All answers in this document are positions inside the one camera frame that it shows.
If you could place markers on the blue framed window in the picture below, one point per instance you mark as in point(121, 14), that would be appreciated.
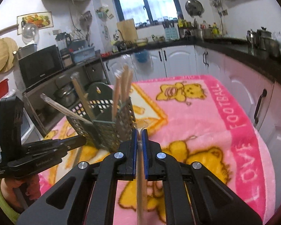
point(147, 11)

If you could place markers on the blender with black base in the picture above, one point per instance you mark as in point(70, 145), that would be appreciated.
point(63, 41)

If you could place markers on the chopsticks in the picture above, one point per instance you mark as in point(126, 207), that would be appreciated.
point(116, 92)
point(141, 182)
point(63, 109)
point(126, 80)
point(82, 95)

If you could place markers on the steel pot lid on wall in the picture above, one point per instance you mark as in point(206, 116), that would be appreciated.
point(194, 8)

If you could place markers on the yellow oil bottle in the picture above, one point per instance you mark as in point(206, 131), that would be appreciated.
point(215, 29)

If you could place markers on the blue bag on cabinet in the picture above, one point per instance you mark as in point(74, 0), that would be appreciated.
point(142, 56)

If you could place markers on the green sleeve left forearm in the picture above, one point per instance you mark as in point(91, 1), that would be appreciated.
point(8, 200)

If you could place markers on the black countertop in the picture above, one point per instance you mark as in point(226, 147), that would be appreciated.
point(259, 60)

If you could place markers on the white base cabinets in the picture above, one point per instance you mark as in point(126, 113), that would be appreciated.
point(258, 96)

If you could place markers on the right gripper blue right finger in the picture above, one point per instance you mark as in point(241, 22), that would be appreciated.
point(144, 140)

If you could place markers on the round bamboo boards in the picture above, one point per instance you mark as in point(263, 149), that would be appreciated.
point(7, 47)

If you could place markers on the dark green utensil basket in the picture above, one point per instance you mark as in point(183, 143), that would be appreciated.
point(104, 131)

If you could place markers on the steel kettle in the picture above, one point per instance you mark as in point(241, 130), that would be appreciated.
point(251, 38)

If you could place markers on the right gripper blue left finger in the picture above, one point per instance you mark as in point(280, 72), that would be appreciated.
point(134, 147)

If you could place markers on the steel pot with lid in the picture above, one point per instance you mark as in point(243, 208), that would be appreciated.
point(263, 35)

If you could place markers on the light blue knife block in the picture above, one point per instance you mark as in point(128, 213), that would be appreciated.
point(171, 33)

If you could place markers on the steel pots on shelf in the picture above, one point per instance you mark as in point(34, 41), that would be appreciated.
point(66, 95)

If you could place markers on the metal shelf rack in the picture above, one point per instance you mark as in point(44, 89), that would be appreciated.
point(91, 70)

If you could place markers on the wooden cutting board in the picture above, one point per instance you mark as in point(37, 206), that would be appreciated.
point(128, 30)

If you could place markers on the steel stockpot on counter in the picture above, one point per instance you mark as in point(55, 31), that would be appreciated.
point(206, 33)

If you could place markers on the fruit picture on wall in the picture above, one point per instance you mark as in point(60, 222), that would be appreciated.
point(42, 20)

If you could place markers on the light blue storage box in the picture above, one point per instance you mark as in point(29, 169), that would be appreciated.
point(83, 54)

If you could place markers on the glass pot lid on wall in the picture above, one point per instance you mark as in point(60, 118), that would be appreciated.
point(30, 33)

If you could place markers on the black microwave oven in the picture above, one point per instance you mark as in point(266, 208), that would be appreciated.
point(39, 65)

